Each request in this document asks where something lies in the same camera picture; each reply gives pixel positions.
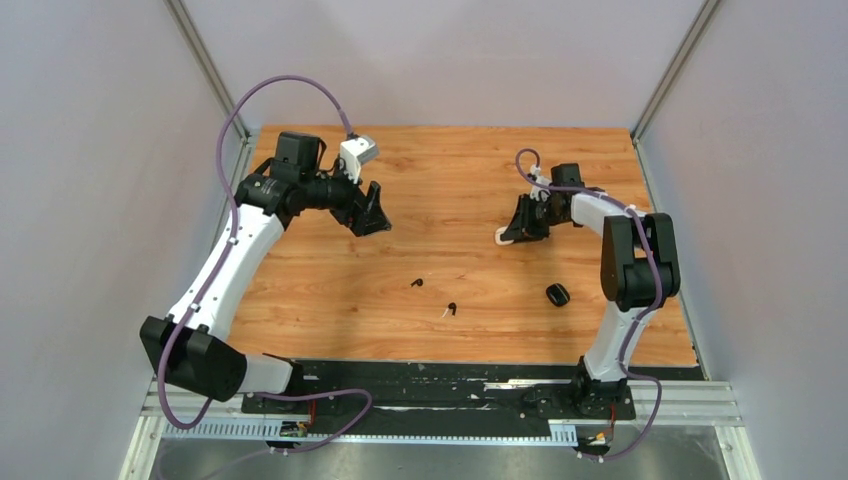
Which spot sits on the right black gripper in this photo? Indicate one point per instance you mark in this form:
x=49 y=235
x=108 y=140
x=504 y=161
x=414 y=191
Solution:
x=523 y=229

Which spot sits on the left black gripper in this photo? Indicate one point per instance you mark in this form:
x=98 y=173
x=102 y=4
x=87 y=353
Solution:
x=359 y=217

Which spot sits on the white earbud charging case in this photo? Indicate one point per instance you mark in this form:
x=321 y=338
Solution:
x=503 y=236

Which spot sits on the black earbud charging case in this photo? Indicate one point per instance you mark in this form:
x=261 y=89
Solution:
x=557 y=294

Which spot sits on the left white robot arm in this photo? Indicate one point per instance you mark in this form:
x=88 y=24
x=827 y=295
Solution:
x=188 y=348

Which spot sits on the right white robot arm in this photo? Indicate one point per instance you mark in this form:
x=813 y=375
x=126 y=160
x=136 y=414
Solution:
x=639 y=271

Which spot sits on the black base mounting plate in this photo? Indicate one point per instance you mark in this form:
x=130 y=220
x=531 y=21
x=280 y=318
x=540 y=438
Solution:
x=417 y=398

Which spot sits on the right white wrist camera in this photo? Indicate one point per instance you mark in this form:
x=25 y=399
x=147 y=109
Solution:
x=539 y=184

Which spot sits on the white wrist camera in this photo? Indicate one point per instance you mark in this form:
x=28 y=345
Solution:
x=539 y=184
x=354 y=153

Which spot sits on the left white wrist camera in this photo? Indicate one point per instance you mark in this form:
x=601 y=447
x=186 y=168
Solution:
x=354 y=153

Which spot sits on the right aluminium frame post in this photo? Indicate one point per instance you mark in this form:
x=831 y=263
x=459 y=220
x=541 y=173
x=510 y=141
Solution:
x=679 y=59

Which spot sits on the aluminium frame post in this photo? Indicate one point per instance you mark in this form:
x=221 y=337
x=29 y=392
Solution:
x=196 y=45
x=679 y=59

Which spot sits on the slotted cable duct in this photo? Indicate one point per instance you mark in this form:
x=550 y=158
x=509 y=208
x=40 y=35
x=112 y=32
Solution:
x=558 y=435

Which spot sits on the left aluminium frame post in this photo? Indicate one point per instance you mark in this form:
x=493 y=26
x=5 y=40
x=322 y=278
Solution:
x=196 y=45

